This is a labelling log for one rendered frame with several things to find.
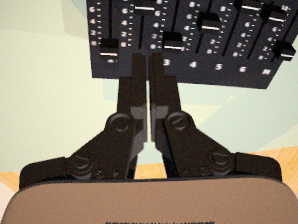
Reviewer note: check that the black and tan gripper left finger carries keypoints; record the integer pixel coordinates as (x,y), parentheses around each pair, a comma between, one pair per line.
(108,154)

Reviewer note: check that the black lighting desk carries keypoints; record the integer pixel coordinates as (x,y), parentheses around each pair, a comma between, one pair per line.
(243,53)

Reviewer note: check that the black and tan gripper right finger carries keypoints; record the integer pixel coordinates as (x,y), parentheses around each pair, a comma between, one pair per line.
(193,153)

